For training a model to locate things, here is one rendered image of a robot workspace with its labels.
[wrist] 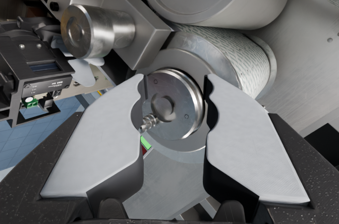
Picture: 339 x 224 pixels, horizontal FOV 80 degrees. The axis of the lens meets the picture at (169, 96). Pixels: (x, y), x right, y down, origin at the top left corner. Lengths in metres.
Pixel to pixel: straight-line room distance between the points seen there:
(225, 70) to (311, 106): 0.36
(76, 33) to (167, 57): 0.09
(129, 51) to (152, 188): 0.71
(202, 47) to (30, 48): 0.17
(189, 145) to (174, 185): 0.56
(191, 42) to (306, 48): 0.34
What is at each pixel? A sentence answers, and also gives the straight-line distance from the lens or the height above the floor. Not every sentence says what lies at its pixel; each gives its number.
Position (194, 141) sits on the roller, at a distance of 0.22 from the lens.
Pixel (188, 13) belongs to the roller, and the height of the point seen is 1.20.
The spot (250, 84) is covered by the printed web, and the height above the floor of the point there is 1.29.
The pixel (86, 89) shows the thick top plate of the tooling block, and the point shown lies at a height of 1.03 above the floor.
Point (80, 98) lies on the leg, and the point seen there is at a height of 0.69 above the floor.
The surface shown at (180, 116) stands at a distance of 0.20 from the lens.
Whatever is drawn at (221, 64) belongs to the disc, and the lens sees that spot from 0.19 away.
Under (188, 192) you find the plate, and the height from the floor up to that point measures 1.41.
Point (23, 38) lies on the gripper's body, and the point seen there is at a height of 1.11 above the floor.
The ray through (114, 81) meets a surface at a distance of 0.30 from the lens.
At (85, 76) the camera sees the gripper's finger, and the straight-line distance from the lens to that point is 0.31.
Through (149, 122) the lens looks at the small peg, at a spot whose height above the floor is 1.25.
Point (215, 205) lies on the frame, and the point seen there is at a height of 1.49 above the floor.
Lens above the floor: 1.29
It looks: 13 degrees down
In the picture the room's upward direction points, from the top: 137 degrees clockwise
